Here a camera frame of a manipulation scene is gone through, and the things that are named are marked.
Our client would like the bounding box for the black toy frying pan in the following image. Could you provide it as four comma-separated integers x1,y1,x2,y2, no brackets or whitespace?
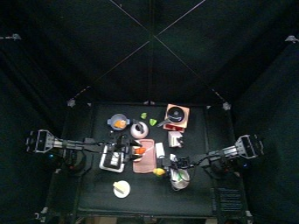
156,106,184,128

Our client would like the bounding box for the pink cutting board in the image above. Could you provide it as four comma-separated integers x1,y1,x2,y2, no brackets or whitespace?
132,138,156,174

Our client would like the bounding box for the white toy bowl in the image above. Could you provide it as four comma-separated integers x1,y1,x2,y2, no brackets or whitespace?
169,169,192,192

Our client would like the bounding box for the white rectangular toy block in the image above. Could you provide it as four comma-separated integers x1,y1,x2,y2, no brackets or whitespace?
153,142,165,159

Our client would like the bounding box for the white red toy appliance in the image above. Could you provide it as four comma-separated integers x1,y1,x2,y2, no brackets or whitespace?
167,130,184,149

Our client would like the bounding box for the silver frame foot bracket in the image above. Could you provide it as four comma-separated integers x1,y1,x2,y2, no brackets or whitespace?
33,206,50,223

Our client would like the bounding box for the white round plate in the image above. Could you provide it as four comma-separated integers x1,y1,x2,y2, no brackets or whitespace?
112,179,132,200

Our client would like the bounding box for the white toy toaster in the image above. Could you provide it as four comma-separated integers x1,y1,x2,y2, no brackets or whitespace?
97,143,127,173

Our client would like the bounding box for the white printed label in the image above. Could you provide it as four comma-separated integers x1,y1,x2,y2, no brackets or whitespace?
216,187,243,213

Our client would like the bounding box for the yellow lemon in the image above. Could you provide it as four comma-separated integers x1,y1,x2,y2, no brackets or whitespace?
152,167,167,177

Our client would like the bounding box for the yellow toy cheese slice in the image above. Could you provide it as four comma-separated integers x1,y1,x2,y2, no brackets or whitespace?
113,182,127,195

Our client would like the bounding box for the grey blue toy pot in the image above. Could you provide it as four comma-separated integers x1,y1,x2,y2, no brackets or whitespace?
107,113,132,131

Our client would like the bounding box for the pink toy stove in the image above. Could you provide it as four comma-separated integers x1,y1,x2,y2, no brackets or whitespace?
163,103,191,133

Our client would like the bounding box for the orange toy carrot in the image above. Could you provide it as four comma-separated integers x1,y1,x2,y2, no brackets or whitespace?
113,119,127,130

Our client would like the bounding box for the thin diagonal frame cord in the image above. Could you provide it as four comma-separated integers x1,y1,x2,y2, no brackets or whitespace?
72,0,207,101
107,0,228,103

